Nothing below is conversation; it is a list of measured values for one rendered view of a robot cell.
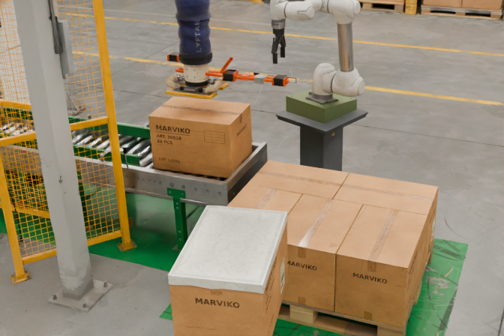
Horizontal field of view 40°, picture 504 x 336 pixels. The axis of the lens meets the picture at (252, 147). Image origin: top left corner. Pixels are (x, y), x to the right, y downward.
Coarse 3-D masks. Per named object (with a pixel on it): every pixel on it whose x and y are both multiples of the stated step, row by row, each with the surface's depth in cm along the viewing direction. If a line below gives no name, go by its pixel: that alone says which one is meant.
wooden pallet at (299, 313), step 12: (432, 252) 469; (420, 288) 433; (288, 312) 420; (300, 312) 409; (312, 312) 405; (324, 312) 402; (312, 324) 409; (324, 324) 409; (336, 324) 408; (348, 324) 408; (372, 324) 392; (384, 324) 388
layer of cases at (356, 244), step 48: (240, 192) 452; (288, 192) 450; (336, 192) 448; (384, 192) 446; (432, 192) 444; (288, 240) 397; (336, 240) 395; (384, 240) 394; (432, 240) 461; (288, 288) 406; (336, 288) 392; (384, 288) 379
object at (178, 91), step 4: (176, 88) 468; (180, 88) 465; (200, 88) 459; (168, 92) 465; (172, 92) 464; (176, 92) 463; (180, 92) 463; (184, 92) 462; (188, 92) 461; (192, 92) 461; (196, 92) 460; (200, 92) 460; (204, 92) 460; (212, 92) 461; (216, 92) 461; (188, 96) 460; (192, 96) 459; (196, 96) 458; (200, 96) 457; (204, 96) 456; (208, 96) 455; (212, 96) 456
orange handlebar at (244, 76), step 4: (176, 68) 471; (180, 68) 472; (180, 72) 469; (216, 72) 463; (220, 76) 459; (236, 76) 454; (240, 76) 453; (244, 76) 452; (248, 76) 451; (252, 76) 454; (268, 76) 450; (264, 80) 447; (268, 80) 446; (288, 80) 444
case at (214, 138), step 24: (168, 120) 467; (192, 120) 461; (216, 120) 459; (240, 120) 469; (168, 144) 475; (192, 144) 468; (216, 144) 461; (240, 144) 475; (168, 168) 483; (192, 168) 476; (216, 168) 469
